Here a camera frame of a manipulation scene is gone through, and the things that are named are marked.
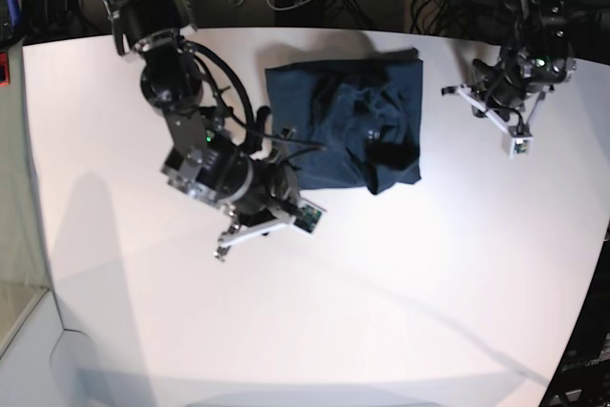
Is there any blue handled tool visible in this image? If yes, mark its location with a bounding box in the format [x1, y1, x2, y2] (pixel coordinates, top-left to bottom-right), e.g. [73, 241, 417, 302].
[6, 0, 22, 28]

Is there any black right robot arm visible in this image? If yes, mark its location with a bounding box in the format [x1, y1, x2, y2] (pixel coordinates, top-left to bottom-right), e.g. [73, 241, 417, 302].
[102, 0, 320, 260]

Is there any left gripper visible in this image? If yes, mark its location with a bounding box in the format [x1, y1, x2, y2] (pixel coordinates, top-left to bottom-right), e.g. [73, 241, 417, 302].
[439, 1, 578, 136]

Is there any red black device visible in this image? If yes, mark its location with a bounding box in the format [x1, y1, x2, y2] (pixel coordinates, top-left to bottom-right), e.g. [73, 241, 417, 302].
[0, 51, 10, 87]

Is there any dark blue t-shirt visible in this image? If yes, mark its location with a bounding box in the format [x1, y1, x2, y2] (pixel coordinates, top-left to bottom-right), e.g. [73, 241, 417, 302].
[265, 48, 423, 194]

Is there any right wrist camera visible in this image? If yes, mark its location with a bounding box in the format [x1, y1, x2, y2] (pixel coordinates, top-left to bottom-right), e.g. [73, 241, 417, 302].
[292, 200, 326, 235]

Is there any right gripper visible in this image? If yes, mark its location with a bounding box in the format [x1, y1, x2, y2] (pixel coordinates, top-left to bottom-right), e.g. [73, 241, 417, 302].
[161, 107, 303, 261]

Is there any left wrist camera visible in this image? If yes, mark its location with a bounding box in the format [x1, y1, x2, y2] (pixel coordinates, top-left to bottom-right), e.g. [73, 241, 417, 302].
[501, 133, 533, 158]

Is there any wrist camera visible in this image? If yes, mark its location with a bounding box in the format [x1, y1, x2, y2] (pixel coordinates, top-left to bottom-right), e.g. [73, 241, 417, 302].
[292, 200, 326, 235]
[501, 133, 533, 158]

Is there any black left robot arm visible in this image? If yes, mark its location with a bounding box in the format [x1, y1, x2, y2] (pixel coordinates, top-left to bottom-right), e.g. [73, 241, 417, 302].
[441, 0, 577, 143]

